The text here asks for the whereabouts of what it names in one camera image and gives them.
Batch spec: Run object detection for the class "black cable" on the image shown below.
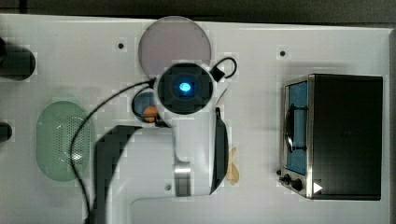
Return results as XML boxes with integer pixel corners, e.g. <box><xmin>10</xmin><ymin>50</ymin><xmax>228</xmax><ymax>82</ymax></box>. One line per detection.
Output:
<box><xmin>68</xmin><ymin>56</ymin><xmax>238</xmax><ymax>224</ymax></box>

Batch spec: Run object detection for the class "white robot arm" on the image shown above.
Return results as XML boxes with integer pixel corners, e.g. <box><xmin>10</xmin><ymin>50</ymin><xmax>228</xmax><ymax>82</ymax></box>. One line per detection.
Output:
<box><xmin>89</xmin><ymin>63</ymin><xmax>229</xmax><ymax>224</ymax></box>

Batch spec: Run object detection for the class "black silver toaster oven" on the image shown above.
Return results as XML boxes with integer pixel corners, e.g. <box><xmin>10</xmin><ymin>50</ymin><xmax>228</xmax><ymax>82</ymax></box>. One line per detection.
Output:
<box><xmin>276</xmin><ymin>74</ymin><xmax>383</xmax><ymax>201</ymax></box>

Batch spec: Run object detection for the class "large black utensil pot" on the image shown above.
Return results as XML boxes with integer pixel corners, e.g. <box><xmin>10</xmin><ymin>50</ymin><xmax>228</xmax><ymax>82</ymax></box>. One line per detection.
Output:
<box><xmin>0</xmin><ymin>38</ymin><xmax>35</xmax><ymax>81</ymax></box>

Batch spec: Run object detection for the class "green perforated strainer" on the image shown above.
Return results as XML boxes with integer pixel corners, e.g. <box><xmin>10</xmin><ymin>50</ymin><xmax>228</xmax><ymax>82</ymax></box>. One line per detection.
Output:
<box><xmin>35</xmin><ymin>101</ymin><xmax>92</xmax><ymax>182</ymax></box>

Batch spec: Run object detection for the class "blue bowl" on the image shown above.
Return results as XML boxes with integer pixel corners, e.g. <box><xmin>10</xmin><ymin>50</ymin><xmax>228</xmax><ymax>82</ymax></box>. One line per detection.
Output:
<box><xmin>132</xmin><ymin>91</ymin><xmax>157</xmax><ymax>123</ymax></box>

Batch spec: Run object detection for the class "orange fruit in bowl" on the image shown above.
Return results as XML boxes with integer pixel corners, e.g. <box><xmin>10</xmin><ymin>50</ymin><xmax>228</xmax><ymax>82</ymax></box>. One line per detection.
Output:
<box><xmin>143</xmin><ymin>105</ymin><xmax>158</xmax><ymax>123</ymax></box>

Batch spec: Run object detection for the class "peeled banana toy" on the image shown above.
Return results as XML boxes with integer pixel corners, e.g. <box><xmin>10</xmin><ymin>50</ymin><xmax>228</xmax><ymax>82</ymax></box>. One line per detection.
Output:
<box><xmin>226</xmin><ymin>147</ymin><xmax>239</xmax><ymax>185</ymax></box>

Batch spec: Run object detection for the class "grey round plate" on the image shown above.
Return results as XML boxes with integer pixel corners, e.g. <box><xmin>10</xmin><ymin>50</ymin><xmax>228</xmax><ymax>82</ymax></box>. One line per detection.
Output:
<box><xmin>138</xmin><ymin>16</ymin><xmax>212</xmax><ymax>77</ymax></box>

